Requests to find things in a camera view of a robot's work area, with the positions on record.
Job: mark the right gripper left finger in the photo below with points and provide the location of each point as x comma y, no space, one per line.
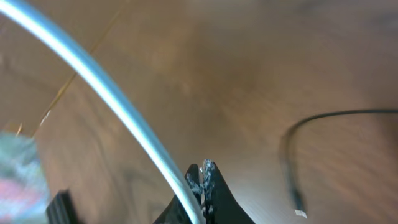
184,209

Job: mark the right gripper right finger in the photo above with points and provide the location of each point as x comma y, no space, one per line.
220,206

